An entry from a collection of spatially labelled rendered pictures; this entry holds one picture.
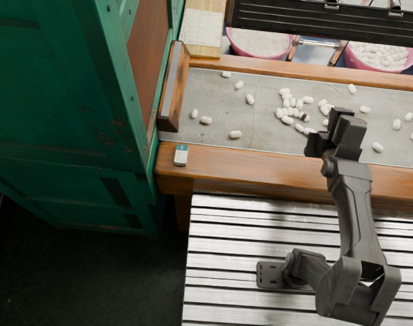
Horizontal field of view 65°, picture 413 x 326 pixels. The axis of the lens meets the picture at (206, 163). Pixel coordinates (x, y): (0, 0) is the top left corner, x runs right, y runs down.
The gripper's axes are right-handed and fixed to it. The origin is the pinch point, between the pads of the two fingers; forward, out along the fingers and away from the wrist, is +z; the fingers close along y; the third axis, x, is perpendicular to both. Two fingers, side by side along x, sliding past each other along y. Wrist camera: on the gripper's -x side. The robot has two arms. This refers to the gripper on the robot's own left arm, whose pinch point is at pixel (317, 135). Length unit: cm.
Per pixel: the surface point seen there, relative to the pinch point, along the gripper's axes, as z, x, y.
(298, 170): 0.5, 11.4, 2.6
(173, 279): 30, 87, 39
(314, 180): -1.4, 13.0, -1.9
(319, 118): 18.1, -0.5, -5.5
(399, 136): 15.4, 1.8, -31.2
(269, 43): 41.9, -20.4, 11.3
